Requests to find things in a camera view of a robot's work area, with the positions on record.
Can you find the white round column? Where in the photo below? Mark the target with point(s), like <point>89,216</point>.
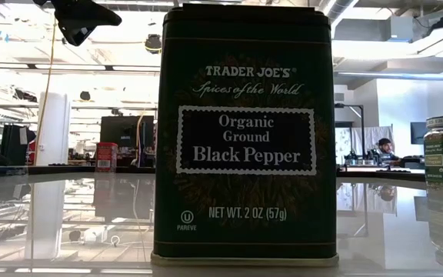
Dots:
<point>54,131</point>

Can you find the black pepper tin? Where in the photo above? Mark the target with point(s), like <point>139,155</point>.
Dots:
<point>244,134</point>

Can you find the silver spiral air duct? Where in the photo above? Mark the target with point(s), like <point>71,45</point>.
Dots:
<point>338,9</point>

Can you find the dark wall monitor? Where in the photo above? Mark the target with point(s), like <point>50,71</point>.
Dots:
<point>417,132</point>

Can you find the grey ceiling duct box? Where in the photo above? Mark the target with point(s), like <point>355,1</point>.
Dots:
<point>400,29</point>

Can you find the black computer monitor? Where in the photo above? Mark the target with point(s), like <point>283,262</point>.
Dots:
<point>129,131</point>

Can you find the person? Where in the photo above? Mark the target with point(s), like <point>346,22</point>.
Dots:
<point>386,148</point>

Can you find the black aluminium table frame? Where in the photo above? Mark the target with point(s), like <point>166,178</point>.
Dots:
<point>71,169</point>

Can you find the black cabinet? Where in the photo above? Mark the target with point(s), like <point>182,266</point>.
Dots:
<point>14,144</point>

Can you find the black ceiling device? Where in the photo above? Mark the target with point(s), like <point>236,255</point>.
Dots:
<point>85,95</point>
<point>153,42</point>

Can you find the red lid spice tin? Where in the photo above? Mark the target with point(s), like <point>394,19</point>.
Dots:
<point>107,155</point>

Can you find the black stand frame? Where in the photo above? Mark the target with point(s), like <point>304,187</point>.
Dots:
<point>362,134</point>

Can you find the white hanging cloth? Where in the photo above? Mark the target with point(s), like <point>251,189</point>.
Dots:
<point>369,136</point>

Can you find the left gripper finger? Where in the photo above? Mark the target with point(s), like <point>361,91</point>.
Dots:
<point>75,35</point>
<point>90,15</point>

